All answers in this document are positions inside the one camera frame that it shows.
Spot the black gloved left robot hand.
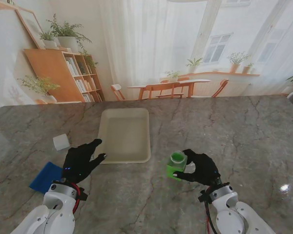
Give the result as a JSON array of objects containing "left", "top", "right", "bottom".
[{"left": 60, "top": 138, "right": 108, "bottom": 185}]

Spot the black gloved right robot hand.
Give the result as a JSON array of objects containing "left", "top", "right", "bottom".
[{"left": 173, "top": 149, "right": 222, "bottom": 188}]

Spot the green square jar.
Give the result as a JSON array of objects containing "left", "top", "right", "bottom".
[{"left": 166, "top": 150, "right": 188, "bottom": 182}]

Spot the white square jar lid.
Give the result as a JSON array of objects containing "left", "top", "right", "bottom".
[{"left": 53, "top": 133, "right": 71, "bottom": 151}]

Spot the blue plastic scraper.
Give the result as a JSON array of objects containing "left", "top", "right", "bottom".
[{"left": 28, "top": 162, "right": 64, "bottom": 195}]

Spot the cream baking tray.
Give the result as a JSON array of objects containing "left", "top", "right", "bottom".
[{"left": 98, "top": 108, "right": 151, "bottom": 165}]

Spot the printed room backdrop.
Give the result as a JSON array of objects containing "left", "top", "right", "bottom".
[{"left": 0, "top": 0, "right": 293, "bottom": 108}]

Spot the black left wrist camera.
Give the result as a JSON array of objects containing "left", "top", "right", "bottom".
[{"left": 79, "top": 187, "right": 89, "bottom": 201}]

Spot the red left arm cable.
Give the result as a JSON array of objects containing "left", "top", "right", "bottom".
[{"left": 71, "top": 182, "right": 82, "bottom": 215}]

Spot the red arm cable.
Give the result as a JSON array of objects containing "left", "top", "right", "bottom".
[
  {"left": 204, "top": 202, "right": 212, "bottom": 234},
  {"left": 71, "top": 182, "right": 82, "bottom": 215}
]

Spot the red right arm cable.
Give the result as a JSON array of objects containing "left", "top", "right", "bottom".
[{"left": 204, "top": 202, "right": 212, "bottom": 234}]

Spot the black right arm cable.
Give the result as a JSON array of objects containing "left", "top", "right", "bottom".
[{"left": 205, "top": 203, "right": 219, "bottom": 234}]

